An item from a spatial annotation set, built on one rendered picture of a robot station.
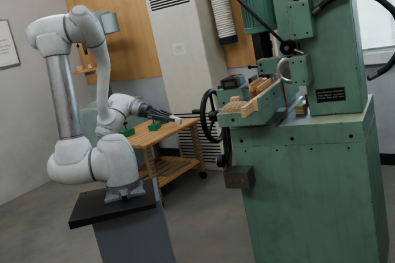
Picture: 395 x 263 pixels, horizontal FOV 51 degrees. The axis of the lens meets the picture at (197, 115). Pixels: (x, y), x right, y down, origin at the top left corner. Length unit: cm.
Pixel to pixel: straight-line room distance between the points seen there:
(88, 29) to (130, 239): 93
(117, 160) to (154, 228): 34
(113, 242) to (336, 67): 120
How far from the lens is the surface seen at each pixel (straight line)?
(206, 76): 343
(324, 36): 179
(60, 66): 191
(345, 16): 177
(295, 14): 172
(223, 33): 341
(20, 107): 450
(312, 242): 201
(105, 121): 215
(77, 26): 188
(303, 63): 173
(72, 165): 189
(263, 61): 195
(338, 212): 190
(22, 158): 451
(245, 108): 163
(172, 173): 332
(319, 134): 177
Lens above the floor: 129
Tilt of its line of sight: 12 degrees down
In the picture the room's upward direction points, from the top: 12 degrees counter-clockwise
